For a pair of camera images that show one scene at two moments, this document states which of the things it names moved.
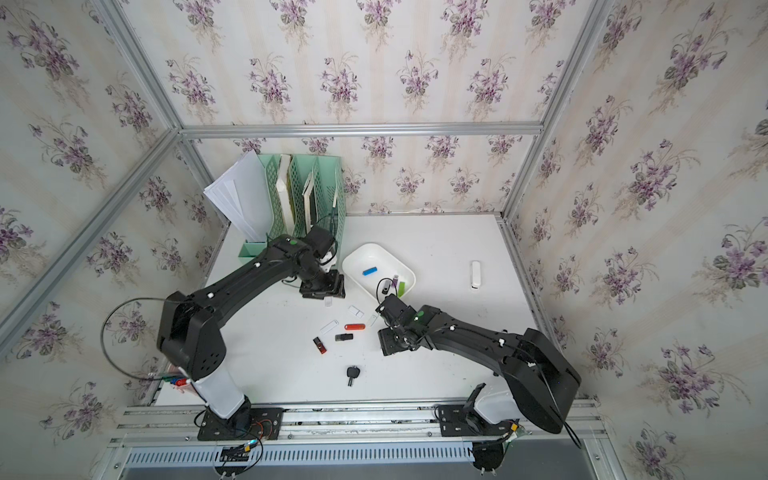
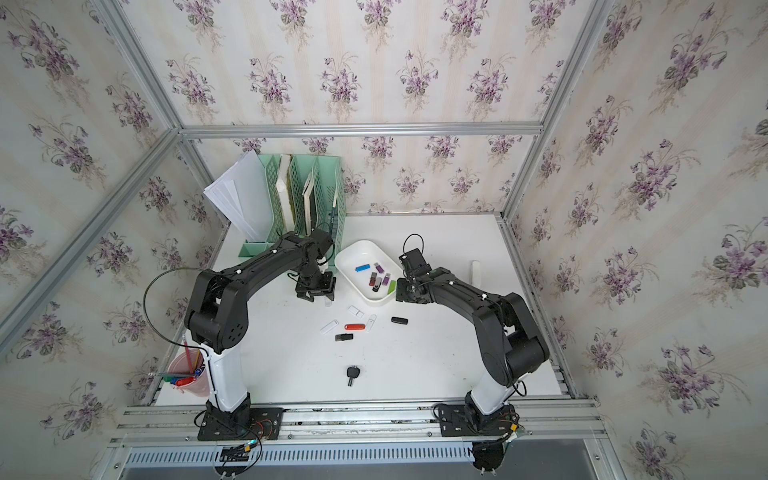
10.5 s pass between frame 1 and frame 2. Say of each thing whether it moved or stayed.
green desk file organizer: stayed
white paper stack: stayed
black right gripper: moved
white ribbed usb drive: stayed
